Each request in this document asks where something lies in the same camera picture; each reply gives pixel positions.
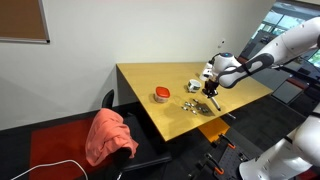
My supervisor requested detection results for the brown cork board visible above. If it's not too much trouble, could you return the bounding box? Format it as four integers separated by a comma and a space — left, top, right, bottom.
0, 0, 51, 45

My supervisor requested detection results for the black pegboard tool stand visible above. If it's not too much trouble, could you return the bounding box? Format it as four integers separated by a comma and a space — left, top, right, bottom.
187, 128, 264, 180

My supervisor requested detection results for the white cable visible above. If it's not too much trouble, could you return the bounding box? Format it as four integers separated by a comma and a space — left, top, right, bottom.
10, 159, 90, 180

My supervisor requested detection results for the clear container red lid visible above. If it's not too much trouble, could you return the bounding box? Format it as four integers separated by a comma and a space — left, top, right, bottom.
153, 86, 171, 104

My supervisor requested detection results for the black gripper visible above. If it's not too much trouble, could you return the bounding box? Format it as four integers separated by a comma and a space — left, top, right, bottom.
202, 78, 220, 100

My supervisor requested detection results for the black office chair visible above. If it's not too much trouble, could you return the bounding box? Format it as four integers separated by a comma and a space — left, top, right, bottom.
101, 88, 173, 180

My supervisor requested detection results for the white mug green band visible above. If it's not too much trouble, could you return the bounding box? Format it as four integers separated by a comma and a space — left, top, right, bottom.
186, 78, 202, 94

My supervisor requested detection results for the orange black bar clamp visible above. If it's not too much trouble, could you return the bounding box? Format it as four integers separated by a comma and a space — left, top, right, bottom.
203, 152, 225, 176
218, 133, 237, 150

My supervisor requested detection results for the salmon pink cloth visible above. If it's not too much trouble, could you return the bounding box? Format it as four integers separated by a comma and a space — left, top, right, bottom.
85, 107, 140, 167

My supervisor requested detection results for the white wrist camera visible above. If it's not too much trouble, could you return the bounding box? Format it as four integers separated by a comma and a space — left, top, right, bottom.
199, 60, 214, 82

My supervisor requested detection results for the glass window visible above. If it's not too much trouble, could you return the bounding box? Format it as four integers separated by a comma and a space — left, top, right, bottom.
245, 0, 320, 69

